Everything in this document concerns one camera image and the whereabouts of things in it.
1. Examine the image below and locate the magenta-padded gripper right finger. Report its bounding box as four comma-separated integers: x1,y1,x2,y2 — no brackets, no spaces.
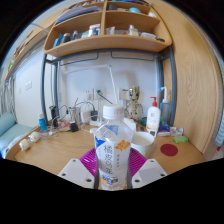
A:
126,147,168,190

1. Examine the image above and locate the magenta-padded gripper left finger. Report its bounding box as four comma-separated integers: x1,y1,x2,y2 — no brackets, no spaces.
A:
57,147,101,190

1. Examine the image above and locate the clear plastic drink bottle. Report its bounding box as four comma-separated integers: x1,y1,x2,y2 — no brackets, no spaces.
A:
93,104,134,192

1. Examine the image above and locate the flat round red coaster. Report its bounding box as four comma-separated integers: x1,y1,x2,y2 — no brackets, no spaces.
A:
159,143,179,158

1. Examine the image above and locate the cream white mug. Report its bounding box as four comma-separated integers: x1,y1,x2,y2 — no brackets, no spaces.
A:
130,131,156,158

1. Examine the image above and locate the small white digital clock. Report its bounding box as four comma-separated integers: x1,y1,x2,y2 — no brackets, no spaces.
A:
147,128,158,138

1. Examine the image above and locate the black power adapter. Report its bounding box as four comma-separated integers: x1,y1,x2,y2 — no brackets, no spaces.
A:
69,122,80,133

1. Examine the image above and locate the small green packet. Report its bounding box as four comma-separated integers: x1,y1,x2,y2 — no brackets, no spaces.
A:
172,134,190,144

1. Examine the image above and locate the blue packet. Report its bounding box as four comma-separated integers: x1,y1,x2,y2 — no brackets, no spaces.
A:
158,122,172,134

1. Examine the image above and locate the white tissue pack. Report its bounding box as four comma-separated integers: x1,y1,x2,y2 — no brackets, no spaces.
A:
123,117,137,133

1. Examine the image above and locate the white red-pump lotion bottle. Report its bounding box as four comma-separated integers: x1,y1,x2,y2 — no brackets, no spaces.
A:
145,96,162,132

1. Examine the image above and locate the small blue white-capped bottle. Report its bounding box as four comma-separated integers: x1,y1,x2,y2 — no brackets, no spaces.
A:
37,113,48,133

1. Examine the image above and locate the clear blue spray bottle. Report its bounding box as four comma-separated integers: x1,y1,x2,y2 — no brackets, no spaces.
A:
159,86,172,126

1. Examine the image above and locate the wooden tree-man figurine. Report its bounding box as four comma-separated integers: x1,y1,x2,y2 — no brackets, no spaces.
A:
125,85,145,123

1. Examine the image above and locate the bed with teal pillow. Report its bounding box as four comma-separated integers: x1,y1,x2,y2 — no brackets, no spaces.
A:
0,111,34,159

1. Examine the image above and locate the teal striped towel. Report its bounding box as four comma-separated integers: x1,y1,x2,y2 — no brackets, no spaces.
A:
214,113,224,148

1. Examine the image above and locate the wooden shelf unit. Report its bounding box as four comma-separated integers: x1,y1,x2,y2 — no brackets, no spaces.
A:
42,0,173,58

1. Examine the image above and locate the grey metal bed frame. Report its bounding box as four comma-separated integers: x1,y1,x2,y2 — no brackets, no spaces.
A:
39,45,178,128

